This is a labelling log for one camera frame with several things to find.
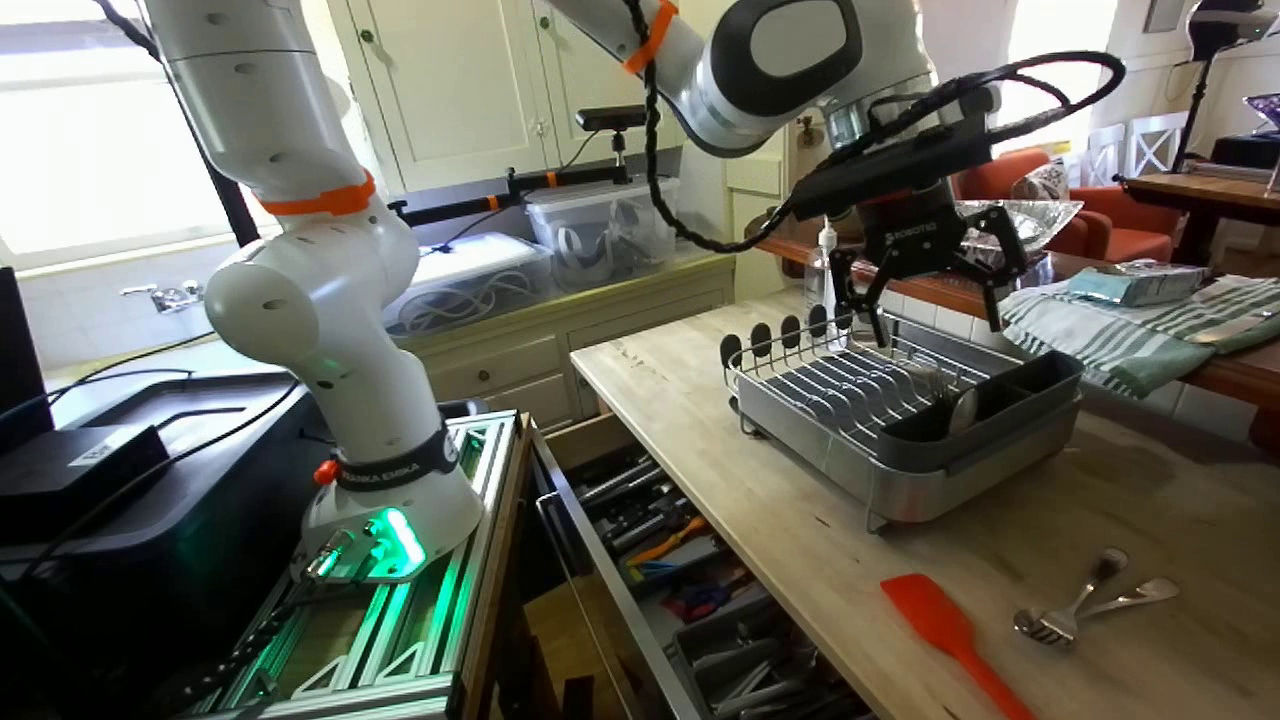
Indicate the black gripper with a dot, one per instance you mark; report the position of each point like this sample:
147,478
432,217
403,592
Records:
910,221

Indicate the silver spoon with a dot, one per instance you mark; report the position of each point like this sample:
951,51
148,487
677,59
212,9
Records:
826,247

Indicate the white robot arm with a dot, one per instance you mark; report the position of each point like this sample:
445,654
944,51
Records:
315,296

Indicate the aluminium foil tray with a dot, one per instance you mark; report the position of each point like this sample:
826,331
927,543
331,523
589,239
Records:
1034,221

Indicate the grey dish rack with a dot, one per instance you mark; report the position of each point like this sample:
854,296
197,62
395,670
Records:
915,422

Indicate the folded green towels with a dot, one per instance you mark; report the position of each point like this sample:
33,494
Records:
1142,331

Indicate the orange spatula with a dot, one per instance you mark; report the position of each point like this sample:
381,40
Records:
941,627

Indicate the clear plastic storage bin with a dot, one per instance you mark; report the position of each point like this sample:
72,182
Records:
569,240

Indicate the silver fork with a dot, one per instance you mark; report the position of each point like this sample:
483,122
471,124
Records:
1152,590
1057,629

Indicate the open kitchen drawer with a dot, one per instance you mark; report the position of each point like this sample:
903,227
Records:
672,614

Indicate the black box on left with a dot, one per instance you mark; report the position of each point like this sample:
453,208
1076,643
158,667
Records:
141,519

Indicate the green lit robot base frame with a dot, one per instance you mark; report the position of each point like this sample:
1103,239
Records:
373,648

